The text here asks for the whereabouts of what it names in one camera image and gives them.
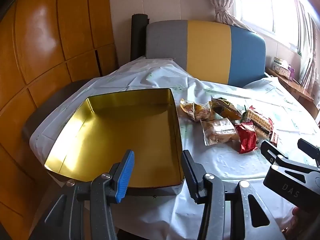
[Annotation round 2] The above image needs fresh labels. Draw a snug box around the window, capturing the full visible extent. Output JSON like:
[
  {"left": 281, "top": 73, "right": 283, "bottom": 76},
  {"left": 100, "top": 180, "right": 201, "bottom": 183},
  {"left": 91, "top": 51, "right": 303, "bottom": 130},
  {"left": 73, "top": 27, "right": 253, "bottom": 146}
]
[{"left": 232, "top": 0, "right": 315, "bottom": 53}]

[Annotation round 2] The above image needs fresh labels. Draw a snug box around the hanging pale curtain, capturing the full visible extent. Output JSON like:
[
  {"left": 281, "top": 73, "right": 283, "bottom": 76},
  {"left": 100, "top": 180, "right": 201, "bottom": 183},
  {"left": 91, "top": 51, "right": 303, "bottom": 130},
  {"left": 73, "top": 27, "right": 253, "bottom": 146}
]
[{"left": 299, "top": 0, "right": 320, "bottom": 108}]

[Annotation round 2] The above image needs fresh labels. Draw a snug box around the cracker packet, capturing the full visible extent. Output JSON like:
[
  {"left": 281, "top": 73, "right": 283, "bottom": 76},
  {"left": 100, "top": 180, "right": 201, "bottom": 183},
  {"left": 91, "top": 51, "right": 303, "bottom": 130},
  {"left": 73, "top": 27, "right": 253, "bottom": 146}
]
[{"left": 240, "top": 105, "right": 274, "bottom": 139}]

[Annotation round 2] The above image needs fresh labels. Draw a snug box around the patterned tissue box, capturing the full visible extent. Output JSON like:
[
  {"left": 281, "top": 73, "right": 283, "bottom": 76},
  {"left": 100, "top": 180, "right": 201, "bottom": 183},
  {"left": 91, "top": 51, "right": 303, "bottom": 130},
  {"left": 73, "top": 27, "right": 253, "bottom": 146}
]
[{"left": 272, "top": 64, "right": 292, "bottom": 80}]

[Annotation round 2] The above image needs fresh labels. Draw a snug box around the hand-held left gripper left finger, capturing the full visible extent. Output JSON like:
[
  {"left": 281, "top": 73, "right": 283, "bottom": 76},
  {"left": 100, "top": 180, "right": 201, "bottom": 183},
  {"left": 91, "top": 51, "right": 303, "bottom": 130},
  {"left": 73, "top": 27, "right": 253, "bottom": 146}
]
[{"left": 30, "top": 149, "right": 135, "bottom": 240}]

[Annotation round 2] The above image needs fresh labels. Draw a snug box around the tied pale curtain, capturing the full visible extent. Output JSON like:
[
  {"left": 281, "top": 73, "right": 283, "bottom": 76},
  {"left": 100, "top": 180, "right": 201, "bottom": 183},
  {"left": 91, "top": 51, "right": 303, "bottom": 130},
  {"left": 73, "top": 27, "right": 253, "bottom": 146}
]
[{"left": 205, "top": 0, "right": 255, "bottom": 32}]

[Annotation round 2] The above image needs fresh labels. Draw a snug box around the red patterned snack packet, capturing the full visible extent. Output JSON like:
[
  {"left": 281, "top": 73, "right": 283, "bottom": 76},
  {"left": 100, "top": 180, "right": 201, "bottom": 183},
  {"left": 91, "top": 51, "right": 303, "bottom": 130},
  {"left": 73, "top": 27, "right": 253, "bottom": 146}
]
[{"left": 269, "top": 131, "right": 279, "bottom": 147}]

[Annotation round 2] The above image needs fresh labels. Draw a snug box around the wooden side desk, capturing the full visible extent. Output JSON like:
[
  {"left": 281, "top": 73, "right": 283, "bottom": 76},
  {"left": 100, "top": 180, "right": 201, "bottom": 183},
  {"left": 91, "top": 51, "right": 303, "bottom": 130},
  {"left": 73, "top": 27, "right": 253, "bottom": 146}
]
[{"left": 265, "top": 66, "right": 320, "bottom": 130}]

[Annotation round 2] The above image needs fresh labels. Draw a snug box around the dark grey chair seat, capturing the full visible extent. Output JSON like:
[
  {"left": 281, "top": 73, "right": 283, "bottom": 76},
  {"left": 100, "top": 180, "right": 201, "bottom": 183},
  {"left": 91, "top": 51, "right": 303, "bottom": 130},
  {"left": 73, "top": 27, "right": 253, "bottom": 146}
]
[{"left": 22, "top": 79, "right": 93, "bottom": 145}]

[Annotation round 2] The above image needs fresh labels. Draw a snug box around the person's right hand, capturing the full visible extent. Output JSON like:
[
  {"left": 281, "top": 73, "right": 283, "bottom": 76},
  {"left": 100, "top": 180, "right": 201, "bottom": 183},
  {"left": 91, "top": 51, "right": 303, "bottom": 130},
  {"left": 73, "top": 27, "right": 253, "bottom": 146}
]
[{"left": 285, "top": 206, "right": 320, "bottom": 240}]

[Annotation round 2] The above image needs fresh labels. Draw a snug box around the wooden wardrobe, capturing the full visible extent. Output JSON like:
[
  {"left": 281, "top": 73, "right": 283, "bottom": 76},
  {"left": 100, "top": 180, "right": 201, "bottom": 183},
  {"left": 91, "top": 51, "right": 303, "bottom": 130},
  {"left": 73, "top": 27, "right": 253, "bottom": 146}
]
[{"left": 0, "top": 0, "right": 119, "bottom": 240}]

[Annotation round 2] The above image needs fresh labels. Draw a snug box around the gold tin box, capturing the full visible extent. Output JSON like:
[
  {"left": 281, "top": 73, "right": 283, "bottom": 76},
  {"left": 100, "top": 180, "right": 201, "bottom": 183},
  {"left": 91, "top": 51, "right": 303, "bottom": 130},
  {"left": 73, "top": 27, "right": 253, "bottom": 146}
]
[{"left": 43, "top": 88, "right": 185, "bottom": 197}]

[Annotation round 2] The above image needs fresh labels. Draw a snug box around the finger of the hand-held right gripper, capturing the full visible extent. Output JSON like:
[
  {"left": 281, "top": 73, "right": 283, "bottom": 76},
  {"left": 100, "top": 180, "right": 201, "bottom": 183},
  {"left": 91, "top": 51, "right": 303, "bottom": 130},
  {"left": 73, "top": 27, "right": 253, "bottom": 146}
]
[
  {"left": 297, "top": 138, "right": 320, "bottom": 167},
  {"left": 260, "top": 140, "right": 289, "bottom": 166}
]

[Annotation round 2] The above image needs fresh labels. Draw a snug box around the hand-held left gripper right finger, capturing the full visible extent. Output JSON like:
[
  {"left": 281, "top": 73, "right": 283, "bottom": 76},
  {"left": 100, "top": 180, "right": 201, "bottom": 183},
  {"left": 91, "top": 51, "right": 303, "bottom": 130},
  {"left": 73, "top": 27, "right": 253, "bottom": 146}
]
[{"left": 180, "top": 149, "right": 285, "bottom": 240}]

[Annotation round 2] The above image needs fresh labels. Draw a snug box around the clear bread packet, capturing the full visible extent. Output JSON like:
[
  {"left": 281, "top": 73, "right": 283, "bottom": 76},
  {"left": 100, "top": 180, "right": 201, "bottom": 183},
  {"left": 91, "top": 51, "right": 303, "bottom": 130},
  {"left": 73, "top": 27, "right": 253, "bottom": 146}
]
[{"left": 200, "top": 117, "right": 240, "bottom": 146}]

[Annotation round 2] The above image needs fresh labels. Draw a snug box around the dark brown yellow snack packet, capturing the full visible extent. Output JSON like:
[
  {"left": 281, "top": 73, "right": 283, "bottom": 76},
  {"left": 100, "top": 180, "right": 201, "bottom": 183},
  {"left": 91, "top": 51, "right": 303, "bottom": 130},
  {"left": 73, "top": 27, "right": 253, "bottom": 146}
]
[{"left": 211, "top": 95, "right": 243, "bottom": 120}]

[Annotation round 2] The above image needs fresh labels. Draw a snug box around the black rolled mat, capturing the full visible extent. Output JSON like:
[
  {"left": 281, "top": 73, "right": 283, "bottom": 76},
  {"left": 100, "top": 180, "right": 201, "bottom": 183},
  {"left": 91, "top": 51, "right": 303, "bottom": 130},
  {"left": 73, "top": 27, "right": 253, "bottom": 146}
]
[{"left": 131, "top": 14, "right": 150, "bottom": 62}]

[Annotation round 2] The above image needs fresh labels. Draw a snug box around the orange-edged dried slices packet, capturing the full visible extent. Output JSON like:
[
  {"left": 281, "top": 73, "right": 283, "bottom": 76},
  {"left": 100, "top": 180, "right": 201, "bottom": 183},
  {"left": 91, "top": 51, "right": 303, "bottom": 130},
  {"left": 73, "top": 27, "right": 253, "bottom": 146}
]
[{"left": 180, "top": 99, "right": 215, "bottom": 122}]

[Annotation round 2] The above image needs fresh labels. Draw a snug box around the white plastic tablecloth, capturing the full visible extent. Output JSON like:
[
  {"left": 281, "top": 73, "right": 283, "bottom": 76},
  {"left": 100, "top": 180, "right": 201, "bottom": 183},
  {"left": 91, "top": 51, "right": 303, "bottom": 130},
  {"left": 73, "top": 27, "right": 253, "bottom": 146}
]
[{"left": 29, "top": 57, "right": 320, "bottom": 240}]

